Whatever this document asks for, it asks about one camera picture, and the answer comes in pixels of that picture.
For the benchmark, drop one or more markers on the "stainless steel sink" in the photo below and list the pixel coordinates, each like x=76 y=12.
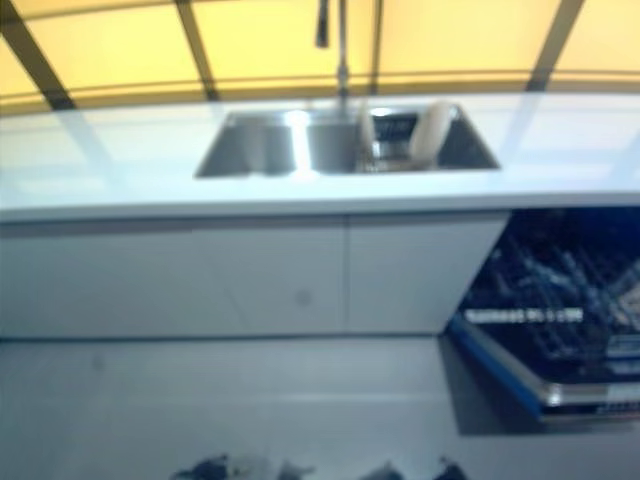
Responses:
x=280 y=145

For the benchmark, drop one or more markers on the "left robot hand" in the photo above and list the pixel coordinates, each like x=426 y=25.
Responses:
x=207 y=470

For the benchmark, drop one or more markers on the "dishwasher door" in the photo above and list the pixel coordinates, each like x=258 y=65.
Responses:
x=510 y=370

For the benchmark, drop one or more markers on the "chrome kitchen faucet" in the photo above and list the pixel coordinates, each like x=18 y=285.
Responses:
x=343 y=60

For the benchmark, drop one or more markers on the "cream round plate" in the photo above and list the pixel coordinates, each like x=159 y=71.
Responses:
x=427 y=132
x=367 y=130

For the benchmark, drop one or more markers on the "black dish rack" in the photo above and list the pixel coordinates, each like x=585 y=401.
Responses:
x=390 y=145

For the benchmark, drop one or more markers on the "wide white cabinet door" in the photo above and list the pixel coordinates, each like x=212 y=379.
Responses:
x=165 y=280

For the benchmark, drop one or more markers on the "narrow white cabinet door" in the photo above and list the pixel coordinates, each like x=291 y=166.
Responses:
x=415 y=275

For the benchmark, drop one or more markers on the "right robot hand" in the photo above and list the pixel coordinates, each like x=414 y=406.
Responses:
x=450 y=470

